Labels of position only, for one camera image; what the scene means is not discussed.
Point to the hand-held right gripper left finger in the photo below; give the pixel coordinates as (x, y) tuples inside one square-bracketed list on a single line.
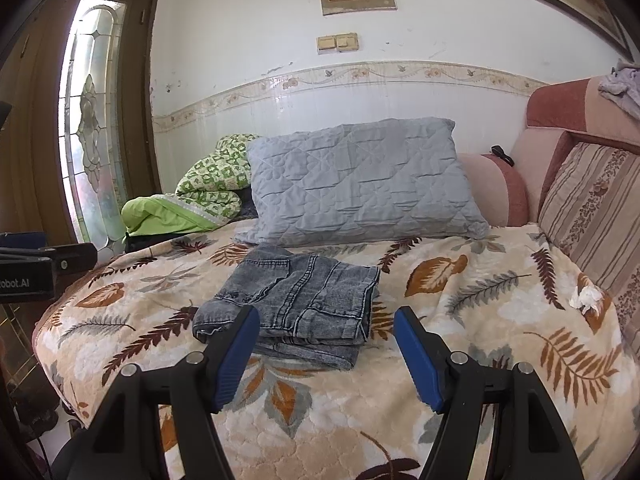
[(232, 360)]

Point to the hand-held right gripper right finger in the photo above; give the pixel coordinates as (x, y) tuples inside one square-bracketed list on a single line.
[(420, 360)]

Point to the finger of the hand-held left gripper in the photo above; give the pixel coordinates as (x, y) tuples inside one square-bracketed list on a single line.
[(75, 260)]

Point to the grey denim pants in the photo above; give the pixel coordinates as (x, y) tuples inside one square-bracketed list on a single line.
[(310, 290)]

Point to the leaf print blanket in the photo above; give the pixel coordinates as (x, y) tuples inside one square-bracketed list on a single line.
[(450, 340)]

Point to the wooden door with stained glass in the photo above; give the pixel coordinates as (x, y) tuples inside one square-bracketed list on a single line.
[(35, 110)]

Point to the green patterned quilt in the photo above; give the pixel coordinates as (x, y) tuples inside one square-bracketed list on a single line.
[(210, 180)]

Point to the crumpled white tissue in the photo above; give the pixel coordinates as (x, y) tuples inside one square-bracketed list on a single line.
[(586, 299)]

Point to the grey quilted pillow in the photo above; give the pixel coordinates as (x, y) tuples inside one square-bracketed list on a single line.
[(360, 180)]

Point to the small black object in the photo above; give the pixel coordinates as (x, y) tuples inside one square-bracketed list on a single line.
[(501, 155)]

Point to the striped floral cushion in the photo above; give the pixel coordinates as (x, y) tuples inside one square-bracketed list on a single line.
[(590, 210)]

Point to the lilac cloth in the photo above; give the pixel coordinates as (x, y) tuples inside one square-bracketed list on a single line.
[(622, 90)]

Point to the beige wall switch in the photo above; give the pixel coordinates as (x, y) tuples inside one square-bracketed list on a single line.
[(326, 44), (347, 42)]

